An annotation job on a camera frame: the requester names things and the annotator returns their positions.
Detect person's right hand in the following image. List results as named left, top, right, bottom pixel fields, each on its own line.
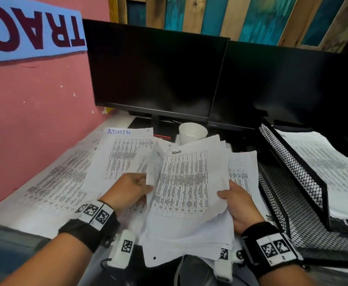
left=216, top=180, right=266, bottom=236

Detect person's left hand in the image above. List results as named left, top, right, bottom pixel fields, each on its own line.
left=99, top=172, right=154, bottom=213

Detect white panel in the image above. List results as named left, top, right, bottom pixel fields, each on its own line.
left=139, top=134, right=236, bottom=269

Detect person's left forearm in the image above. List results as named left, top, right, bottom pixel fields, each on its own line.
left=0, top=234, right=93, bottom=286

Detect white desk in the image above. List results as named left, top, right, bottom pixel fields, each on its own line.
left=0, top=111, right=282, bottom=240

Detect black mesh paper tray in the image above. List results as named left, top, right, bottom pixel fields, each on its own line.
left=257, top=117, right=348, bottom=267

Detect white paper cup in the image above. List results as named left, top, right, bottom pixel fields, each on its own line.
left=178, top=122, right=209, bottom=145

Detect black computer monitor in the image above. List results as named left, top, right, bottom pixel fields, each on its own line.
left=82, top=19, right=230, bottom=140
left=208, top=41, right=348, bottom=131

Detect blue sign with maroon letters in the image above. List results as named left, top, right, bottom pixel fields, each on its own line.
left=0, top=0, right=87, bottom=64

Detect black wrist strap with markers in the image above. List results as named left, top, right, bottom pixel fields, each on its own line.
left=58, top=200, right=121, bottom=253
left=241, top=222, right=305, bottom=279

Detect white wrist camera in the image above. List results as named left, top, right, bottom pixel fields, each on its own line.
left=107, top=230, right=136, bottom=270
left=214, top=247, right=246, bottom=283

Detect white drawstring cord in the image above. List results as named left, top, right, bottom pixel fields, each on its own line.
left=174, top=256, right=185, bottom=286

